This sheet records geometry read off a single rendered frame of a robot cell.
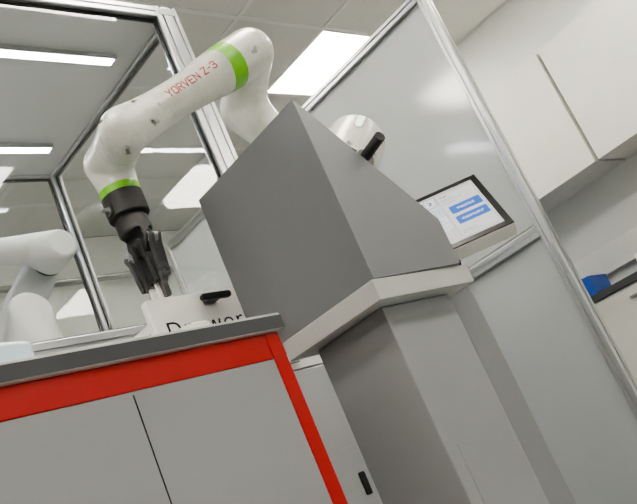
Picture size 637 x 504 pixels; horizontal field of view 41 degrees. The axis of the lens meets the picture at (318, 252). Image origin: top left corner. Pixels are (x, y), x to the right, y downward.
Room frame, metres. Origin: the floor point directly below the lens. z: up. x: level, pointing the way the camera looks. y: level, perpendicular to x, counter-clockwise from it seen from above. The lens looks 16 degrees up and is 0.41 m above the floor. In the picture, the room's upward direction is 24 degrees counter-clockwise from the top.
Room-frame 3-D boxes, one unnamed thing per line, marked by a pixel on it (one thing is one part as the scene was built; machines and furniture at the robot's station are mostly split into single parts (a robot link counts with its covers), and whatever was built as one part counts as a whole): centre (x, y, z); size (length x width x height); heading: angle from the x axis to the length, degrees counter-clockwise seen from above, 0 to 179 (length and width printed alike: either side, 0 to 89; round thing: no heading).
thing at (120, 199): (1.73, 0.35, 1.19); 0.12 x 0.09 x 0.06; 137
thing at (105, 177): (1.73, 0.34, 1.29); 0.13 x 0.11 x 0.14; 36
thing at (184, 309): (1.68, 0.25, 0.87); 0.29 x 0.02 x 0.11; 137
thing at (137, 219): (1.73, 0.34, 1.12); 0.08 x 0.07 x 0.09; 47
